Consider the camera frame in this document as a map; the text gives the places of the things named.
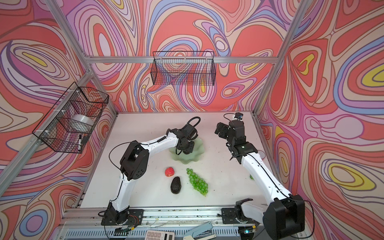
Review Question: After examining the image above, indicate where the red fake strawberry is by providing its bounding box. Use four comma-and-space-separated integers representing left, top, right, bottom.
165, 167, 175, 177

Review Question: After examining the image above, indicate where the green fake grape bunch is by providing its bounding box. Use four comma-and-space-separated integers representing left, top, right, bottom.
186, 168, 209, 197

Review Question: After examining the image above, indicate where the dark fake avocado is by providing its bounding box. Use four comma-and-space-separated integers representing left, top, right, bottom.
170, 177, 182, 195

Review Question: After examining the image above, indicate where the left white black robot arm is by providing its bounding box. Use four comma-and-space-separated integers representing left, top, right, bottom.
100, 117, 201, 226

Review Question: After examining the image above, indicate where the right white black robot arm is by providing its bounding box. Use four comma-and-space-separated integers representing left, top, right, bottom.
215, 113, 306, 240

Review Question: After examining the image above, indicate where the green scalloped fruit bowl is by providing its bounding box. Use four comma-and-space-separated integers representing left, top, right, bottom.
169, 137, 205, 165

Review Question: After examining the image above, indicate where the pink tape roll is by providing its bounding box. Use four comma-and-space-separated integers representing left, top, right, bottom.
258, 150, 267, 160

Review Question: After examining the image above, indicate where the grey stapler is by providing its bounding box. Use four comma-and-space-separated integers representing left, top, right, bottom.
183, 222, 217, 240

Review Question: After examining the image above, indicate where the white calculator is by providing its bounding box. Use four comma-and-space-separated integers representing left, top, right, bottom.
145, 230, 175, 240

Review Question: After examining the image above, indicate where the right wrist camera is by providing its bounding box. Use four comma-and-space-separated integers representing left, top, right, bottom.
234, 113, 243, 120

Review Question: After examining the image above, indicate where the black wire basket back wall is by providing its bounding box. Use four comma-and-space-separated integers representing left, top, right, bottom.
151, 50, 216, 86

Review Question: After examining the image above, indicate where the black wire basket wall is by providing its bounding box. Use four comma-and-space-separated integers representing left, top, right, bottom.
151, 50, 216, 86
32, 83, 109, 154

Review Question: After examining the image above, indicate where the black wire basket left wall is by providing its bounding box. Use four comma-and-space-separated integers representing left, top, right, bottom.
32, 83, 109, 154

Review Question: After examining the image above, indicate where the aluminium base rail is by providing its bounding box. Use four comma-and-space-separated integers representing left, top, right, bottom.
60, 205, 235, 227

